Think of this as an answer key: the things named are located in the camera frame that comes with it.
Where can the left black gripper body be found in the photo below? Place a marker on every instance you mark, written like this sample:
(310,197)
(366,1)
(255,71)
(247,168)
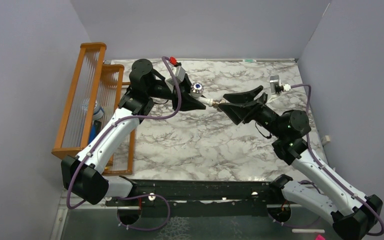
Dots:
(161,89)

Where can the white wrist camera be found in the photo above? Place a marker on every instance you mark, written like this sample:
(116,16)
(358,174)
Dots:
(177,74)
(277,87)

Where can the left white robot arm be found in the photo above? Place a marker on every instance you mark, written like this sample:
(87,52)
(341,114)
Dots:
(149,96)

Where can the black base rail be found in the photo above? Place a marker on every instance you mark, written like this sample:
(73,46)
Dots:
(188,198)

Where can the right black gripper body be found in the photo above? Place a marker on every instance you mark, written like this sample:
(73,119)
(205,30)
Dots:
(265,115)

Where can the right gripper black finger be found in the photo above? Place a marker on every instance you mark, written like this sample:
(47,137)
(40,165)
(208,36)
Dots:
(242,112)
(243,97)

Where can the white plastic water faucet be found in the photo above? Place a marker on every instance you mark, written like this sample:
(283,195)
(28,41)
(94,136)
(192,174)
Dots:
(197,92)

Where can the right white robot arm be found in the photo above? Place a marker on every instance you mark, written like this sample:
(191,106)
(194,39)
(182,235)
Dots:
(352,213)

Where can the pink paper scrap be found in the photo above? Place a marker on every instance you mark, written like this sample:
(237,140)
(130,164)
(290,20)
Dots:
(319,237)

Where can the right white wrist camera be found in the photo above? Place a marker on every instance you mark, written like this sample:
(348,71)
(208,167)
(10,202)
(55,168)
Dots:
(277,87)

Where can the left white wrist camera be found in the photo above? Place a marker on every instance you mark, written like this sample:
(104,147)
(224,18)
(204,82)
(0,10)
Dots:
(177,74)

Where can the silver hex nut fitting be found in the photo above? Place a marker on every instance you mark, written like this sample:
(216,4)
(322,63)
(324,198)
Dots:
(216,104)

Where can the white chalk stick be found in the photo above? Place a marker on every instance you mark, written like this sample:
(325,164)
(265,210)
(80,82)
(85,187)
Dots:
(307,231)

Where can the orange wooden dish rack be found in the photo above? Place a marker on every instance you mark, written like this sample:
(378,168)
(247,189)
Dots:
(95,80)

